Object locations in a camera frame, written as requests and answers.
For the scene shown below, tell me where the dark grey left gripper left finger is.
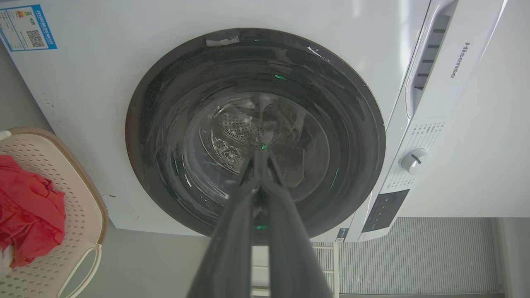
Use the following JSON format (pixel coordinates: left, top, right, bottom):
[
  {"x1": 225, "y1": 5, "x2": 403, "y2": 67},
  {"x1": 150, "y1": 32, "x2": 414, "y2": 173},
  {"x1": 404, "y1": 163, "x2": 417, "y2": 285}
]
[{"x1": 186, "y1": 150, "x2": 262, "y2": 298}]

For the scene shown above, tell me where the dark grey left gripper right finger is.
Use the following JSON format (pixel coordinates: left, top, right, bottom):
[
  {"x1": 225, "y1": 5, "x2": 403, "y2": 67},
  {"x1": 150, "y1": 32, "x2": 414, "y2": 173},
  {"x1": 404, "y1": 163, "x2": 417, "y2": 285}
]
[{"x1": 260, "y1": 151, "x2": 334, "y2": 298}]

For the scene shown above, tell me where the beige perforated laundry basket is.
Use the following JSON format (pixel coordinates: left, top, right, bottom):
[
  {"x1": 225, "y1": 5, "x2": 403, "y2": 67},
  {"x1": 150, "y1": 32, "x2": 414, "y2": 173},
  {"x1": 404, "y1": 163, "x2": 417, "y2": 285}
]
[{"x1": 0, "y1": 127, "x2": 109, "y2": 298}]

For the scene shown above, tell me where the round dark washing machine door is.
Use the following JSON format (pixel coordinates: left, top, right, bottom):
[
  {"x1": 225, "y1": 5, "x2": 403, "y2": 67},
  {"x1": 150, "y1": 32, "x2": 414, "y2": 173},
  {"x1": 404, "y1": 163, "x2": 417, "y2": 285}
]
[{"x1": 125, "y1": 28, "x2": 386, "y2": 245}]

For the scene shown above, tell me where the white washing machine dial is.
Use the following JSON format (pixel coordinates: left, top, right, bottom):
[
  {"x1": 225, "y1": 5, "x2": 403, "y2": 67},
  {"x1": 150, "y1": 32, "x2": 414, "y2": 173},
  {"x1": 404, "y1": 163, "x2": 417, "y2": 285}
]
[{"x1": 401, "y1": 148, "x2": 431, "y2": 175}]

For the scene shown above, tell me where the white Hisense washing machine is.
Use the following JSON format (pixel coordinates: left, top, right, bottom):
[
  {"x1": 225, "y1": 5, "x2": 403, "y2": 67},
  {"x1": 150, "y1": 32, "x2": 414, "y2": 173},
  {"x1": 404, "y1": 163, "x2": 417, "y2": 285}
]
[{"x1": 0, "y1": 0, "x2": 530, "y2": 243}]

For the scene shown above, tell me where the red garment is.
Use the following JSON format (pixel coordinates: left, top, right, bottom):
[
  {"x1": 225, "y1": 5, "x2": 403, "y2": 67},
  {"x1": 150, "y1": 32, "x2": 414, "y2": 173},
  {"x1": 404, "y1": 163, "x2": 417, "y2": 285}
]
[{"x1": 0, "y1": 154, "x2": 67, "y2": 269}]

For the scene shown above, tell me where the grey tape strip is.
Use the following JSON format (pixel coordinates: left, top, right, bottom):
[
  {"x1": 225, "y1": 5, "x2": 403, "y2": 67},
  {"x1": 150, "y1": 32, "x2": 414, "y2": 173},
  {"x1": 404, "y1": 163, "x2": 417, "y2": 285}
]
[{"x1": 205, "y1": 29, "x2": 241, "y2": 47}]

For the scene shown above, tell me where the white garment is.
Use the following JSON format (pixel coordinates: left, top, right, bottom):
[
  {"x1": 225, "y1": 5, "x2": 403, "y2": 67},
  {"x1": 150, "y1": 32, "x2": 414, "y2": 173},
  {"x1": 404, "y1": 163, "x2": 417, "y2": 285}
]
[{"x1": 0, "y1": 245, "x2": 14, "y2": 279}]

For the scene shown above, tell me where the blue energy label sticker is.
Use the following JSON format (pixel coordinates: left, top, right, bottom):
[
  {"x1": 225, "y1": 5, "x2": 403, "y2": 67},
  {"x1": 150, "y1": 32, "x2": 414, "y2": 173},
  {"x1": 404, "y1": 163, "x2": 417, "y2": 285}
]
[{"x1": 0, "y1": 4, "x2": 58, "y2": 52}]

